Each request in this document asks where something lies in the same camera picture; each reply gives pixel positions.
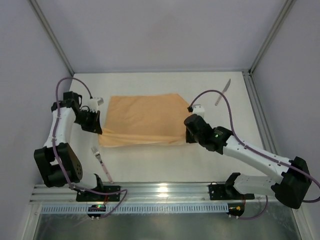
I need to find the peach cloth napkin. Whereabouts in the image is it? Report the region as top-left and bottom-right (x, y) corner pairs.
(98, 93), (190, 148)

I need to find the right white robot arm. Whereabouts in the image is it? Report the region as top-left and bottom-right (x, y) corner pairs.
(184, 114), (311, 209)

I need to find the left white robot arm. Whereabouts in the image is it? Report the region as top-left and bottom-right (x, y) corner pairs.
(33, 91), (104, 192)

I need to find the left controller board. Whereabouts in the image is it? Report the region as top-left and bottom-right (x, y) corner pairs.
(87, 204), (106, 221)

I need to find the controller board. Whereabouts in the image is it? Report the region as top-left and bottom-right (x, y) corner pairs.
(227, 204), (245, 219)
(87, 204), (106, 221)

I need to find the right controller board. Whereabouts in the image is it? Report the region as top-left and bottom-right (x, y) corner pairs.
(227, 204), (245, 219)

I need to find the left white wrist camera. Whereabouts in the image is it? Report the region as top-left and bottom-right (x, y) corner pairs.
(87, 97), (104, 113)

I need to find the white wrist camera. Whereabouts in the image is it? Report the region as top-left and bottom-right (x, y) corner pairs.
(187, 104), (205, 119)
(87, 97), (104, 113)

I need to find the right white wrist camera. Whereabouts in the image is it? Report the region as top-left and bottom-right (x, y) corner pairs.
(187, 104), (205, 119)

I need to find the pink-handled fork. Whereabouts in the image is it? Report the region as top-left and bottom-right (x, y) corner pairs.
(91, 146), (114, 184)

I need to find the pink-handled table knife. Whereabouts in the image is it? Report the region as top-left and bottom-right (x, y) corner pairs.
(215, 79), (231, 106)

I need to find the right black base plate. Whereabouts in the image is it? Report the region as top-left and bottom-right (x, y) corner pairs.
(208, 182), (255, 201)

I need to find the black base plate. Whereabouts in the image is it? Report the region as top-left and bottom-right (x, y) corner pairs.
(208, 182), (255, 201)
(76, 185), (121, 202)

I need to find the right aluminium side rail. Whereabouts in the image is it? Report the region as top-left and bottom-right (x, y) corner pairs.
(241, 70), (287, 181)

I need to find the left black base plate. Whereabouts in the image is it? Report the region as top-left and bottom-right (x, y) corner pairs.
(76, 185), (121, 202)

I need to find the slotted grey cable duct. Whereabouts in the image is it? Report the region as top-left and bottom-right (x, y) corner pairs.
(40, 202), (228, 215)

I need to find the aluminium mounting rail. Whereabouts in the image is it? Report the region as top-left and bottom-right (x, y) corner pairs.
(29, 181), (278, 204)

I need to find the left aluminium frame post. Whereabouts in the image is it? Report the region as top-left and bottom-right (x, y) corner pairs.
(27, 0), (75, 76)

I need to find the aluminium frame post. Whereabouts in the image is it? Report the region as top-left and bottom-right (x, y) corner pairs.
(248, 0), (297, 75)
(27, 0), (75, 76)

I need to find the right aluminium frame post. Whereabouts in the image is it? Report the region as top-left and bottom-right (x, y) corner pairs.
(248, 0), (297, 75)

